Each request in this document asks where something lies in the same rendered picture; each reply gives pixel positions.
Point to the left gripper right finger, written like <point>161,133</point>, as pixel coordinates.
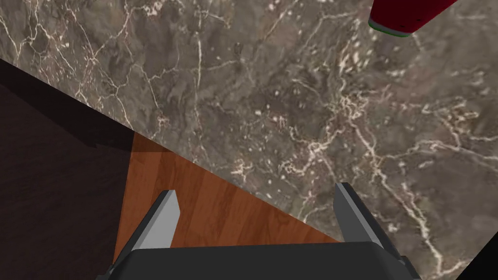
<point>356,217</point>

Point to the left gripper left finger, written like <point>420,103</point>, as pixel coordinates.
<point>157,225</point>

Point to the red watermelon slice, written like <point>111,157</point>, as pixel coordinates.
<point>404,13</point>

